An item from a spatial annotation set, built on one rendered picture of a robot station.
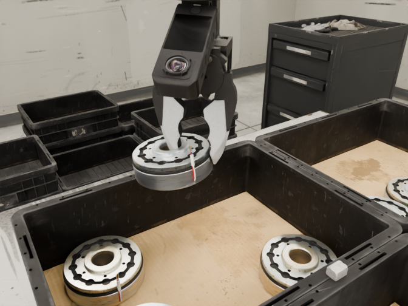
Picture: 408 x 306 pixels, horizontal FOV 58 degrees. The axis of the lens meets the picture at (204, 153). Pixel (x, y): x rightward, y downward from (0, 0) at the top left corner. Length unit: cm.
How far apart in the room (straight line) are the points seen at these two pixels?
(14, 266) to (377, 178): 72
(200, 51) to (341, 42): 152
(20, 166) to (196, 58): 131
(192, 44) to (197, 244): 32
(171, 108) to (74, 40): 294
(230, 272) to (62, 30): 296
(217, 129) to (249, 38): 390
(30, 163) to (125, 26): 212
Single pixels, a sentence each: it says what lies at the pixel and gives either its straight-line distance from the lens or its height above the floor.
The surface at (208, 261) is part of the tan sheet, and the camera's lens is 56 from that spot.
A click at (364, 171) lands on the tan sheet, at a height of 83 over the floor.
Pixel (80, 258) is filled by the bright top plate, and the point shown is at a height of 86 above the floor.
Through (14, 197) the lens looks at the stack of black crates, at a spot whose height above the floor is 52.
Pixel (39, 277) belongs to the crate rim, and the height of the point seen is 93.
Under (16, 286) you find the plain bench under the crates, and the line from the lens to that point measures 78.
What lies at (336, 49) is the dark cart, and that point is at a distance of 185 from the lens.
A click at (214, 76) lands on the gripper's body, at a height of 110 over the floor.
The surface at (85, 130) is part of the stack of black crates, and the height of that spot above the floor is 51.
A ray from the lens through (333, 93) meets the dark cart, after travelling 193.
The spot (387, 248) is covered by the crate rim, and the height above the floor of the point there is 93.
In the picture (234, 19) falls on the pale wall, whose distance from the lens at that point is 416.
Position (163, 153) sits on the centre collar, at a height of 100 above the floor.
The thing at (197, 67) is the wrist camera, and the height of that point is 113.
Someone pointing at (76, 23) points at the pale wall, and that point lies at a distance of 336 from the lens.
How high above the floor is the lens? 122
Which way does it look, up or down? 28 degrees down
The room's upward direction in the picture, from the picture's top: straight up
